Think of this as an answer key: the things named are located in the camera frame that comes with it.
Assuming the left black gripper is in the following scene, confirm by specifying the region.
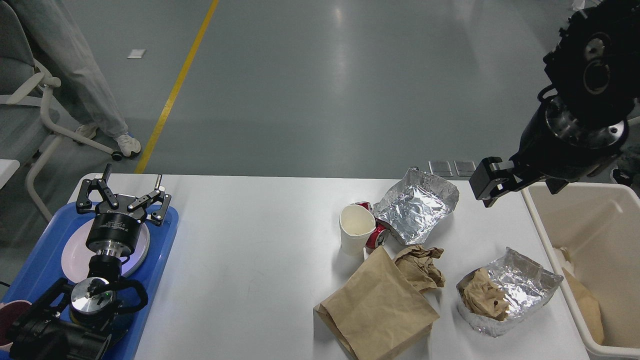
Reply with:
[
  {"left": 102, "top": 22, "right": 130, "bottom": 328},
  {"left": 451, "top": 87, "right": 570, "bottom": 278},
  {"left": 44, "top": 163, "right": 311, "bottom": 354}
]
[{"left": 76, "top": 164, "right": 172, "bottom": 257}]

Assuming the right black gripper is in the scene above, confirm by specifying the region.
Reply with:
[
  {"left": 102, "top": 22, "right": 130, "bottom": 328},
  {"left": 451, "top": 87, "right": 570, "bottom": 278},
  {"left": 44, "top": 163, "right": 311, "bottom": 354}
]
[{"left": 469, "top": 96, "right": 630, "bottom": 208}]

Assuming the pink plate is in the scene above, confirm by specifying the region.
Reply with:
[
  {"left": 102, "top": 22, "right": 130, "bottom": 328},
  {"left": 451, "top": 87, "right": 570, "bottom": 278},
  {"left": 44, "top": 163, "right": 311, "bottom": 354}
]
[{"left": 61, "top": 218, "right": 151, "bottom": 284}]

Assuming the foil bowl with paper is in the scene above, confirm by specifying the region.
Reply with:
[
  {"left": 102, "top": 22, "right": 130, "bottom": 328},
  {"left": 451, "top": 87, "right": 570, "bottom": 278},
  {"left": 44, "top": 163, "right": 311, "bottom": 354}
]
[{"left": 455, "top": 247, "right": 563, "bottom": 338}]

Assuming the brown paper bag back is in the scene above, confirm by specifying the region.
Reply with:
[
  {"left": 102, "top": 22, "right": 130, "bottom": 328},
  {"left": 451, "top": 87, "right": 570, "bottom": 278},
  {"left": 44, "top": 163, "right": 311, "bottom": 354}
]
[{"left": 562, "top": 268, "right": 605, "bottom": 346}]

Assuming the pink mug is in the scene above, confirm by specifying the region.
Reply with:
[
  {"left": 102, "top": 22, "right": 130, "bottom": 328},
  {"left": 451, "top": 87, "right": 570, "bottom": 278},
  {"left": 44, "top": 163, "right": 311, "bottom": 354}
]
[{"left": 0, "top": 300, "right": 32, "bottom": 352}]

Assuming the large brown paper bag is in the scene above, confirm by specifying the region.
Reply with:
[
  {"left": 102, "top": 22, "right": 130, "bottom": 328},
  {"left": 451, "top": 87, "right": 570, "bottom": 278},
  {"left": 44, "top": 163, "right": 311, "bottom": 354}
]
[{"left": 314, "top": 247, "right": 439, "bottom": 360}]

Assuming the dark green mug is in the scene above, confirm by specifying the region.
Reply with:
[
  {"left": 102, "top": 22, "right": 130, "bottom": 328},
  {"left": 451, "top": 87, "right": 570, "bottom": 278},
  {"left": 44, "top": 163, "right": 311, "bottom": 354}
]
[{"left": 100, "top": 300, "right": 135, "bottom": 353}]

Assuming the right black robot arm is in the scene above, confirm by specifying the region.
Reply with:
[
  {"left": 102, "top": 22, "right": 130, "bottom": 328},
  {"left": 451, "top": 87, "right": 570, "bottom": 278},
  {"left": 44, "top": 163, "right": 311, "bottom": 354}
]
[{"left": 469, "top": 0, "right": 639, "bottom": 208}]

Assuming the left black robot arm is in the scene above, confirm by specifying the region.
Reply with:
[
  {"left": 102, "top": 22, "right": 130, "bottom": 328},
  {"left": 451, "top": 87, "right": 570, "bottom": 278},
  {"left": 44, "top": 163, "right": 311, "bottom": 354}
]
[{"left": 1, "top": 166, "right": 179, "bottom": 360}]

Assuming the right floor outlet plate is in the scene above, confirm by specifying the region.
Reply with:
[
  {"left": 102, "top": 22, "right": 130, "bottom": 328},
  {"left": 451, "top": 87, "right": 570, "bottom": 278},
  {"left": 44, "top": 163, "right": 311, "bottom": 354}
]
[{"left": 454, "top": 161, "right": 477, "bottom": 177}]

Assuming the floor outlet plate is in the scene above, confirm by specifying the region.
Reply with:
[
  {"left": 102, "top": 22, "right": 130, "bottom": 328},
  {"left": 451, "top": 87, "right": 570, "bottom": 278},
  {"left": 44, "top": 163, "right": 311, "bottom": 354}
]
[
  {"left": 428, "top": 161, "right": 454, "bottom": 178},
  {"left": 454, "top": 161, "right": 477, "bottom": 177}
]

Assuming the green plate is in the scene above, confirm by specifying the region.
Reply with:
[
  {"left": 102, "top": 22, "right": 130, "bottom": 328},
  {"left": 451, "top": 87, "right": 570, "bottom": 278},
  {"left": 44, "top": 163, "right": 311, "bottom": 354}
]
[{"left": 61, "top": 225, "right": 151, "bottom": 284}]

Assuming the left floor outlet plate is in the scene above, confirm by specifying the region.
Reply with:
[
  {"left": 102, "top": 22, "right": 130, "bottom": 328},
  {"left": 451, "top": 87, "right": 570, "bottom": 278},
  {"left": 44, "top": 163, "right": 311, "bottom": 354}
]
[{"left": 428, "top": 161, "right": 454, "bottom": 178}]

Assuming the beige plastic bin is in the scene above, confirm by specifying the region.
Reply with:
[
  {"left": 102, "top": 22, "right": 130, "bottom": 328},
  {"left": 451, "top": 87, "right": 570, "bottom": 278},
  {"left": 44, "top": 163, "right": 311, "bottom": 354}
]
[{"left": 521, "top": 182, "right": 640, "bottom": 359}]

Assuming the blue plastic tray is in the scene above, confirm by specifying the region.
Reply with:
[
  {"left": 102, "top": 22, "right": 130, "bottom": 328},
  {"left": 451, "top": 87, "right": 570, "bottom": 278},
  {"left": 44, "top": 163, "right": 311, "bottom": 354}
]
[{"left": 1, "top": 203, "right": 179, "bottom": 360}]

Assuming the crumpled aluminium foil sheet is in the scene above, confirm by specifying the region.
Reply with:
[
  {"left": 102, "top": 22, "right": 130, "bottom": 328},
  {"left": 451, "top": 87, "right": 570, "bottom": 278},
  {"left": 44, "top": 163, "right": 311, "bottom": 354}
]
[{"left": 373, "top": 167, "right": 460, "bottom": 246}]

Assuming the white side table corner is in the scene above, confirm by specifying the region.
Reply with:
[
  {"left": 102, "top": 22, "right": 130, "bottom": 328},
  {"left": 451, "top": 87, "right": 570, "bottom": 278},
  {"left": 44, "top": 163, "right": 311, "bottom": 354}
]
[{"left": 0, "top": 158, "right": 20, "bottom": 189}]

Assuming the person in grey trousers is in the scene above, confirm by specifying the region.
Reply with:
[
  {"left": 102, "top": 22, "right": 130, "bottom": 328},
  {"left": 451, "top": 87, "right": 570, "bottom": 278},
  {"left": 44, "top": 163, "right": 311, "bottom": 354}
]
[{"left": 8, "top": 0, "right": 142, "bottom": 158}]

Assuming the crumpled brown paper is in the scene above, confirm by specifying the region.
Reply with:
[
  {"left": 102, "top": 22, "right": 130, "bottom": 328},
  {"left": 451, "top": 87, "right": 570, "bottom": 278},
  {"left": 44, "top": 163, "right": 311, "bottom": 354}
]
[{"left": 393, "top": 244, "right": 446, "bottom": 294}]

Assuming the grey office chair left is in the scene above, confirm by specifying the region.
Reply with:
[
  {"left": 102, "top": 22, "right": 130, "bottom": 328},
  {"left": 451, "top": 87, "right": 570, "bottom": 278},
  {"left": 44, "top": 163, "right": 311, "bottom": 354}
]
[{"left": 0, "top": 1, "right": 123, "bottom": 222}]

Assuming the crushed red soda can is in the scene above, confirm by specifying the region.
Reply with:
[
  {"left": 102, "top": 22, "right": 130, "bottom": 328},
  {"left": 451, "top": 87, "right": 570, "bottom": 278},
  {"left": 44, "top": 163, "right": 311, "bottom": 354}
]
[{"left": 352, "top": 202, "right": 391, "bottom": 252}]

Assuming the white paper cup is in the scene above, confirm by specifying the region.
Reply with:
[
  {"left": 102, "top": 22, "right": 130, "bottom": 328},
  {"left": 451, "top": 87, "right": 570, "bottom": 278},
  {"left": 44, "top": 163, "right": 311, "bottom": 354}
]
[{"left": 339, "top": 203, "right": 377, "bottom": 256}]

